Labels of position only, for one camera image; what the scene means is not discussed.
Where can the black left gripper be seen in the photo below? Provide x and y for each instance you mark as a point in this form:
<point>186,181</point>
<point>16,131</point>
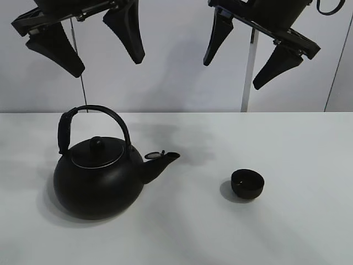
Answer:
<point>52,42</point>

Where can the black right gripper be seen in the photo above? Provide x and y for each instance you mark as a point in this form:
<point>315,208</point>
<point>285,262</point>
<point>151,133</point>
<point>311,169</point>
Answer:
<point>273,18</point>

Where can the small black teacup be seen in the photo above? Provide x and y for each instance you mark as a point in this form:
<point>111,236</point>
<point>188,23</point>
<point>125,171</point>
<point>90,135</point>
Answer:
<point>247,184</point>

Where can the black round teapot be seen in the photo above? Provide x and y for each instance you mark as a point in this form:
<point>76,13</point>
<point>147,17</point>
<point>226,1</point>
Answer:
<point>102,176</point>

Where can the white vertical wall post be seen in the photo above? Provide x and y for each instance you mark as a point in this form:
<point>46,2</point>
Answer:
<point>249,70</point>

